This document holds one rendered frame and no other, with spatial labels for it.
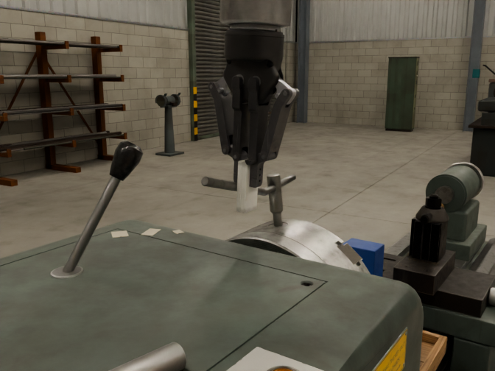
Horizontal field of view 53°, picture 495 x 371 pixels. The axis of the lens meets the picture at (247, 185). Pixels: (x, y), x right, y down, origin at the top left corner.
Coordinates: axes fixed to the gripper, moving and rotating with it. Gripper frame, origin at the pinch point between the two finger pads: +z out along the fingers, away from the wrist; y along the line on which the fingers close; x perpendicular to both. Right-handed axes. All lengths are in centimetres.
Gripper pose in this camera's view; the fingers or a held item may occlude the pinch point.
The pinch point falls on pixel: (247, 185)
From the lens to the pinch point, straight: 68.1
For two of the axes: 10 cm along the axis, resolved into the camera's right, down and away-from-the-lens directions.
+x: -5.7, 1.8, -8.0
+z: -0.5, 9.7, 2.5
